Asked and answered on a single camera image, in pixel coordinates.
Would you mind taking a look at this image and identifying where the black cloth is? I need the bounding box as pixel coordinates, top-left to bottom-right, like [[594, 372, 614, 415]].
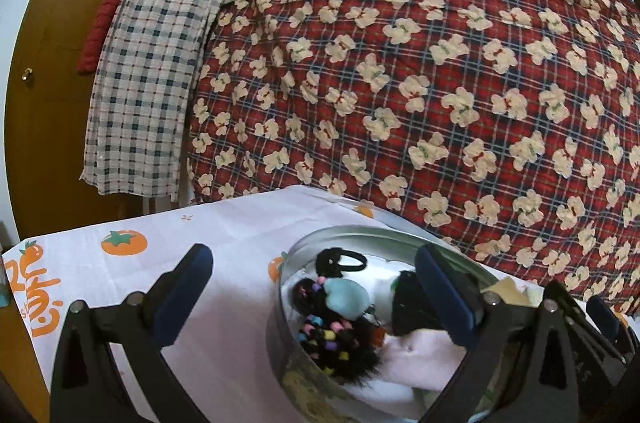
[[390, 270, 444, 336]]

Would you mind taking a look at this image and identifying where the pink white folded towel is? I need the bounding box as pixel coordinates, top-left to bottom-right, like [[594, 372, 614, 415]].
[[345, 275, 466, 420]]

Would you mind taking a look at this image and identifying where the round metal tin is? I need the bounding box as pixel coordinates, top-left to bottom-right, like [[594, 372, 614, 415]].
[[266, 226, 502, 422]]

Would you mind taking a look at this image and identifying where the light blue plush keychain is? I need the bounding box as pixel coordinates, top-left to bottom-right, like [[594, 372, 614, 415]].
[[323, 278, 386, 349]]

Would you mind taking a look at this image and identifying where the checked hanging cloth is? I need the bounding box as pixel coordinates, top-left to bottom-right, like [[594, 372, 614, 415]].
[[80, 0, 224, 200]]

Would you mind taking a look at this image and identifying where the white fruit print tablecloth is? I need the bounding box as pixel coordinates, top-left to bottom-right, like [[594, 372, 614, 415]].
[[0, 184, 551, 423]]

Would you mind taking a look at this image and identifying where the black hair tie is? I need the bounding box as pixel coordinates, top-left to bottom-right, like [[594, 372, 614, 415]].
[[314, 246, 369, 278]]

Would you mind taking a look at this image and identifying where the black beaded fuzzy scrunchie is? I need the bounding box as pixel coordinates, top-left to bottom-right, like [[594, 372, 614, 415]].
[[290, 277, 380, 384]]

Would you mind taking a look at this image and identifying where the red plaid bear blanket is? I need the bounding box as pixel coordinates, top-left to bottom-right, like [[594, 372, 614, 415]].
[[186, 0, 639, 313]]

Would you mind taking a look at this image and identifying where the wooden door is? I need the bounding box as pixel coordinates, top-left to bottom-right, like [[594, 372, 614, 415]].
[[3, 0, 222, 242]]

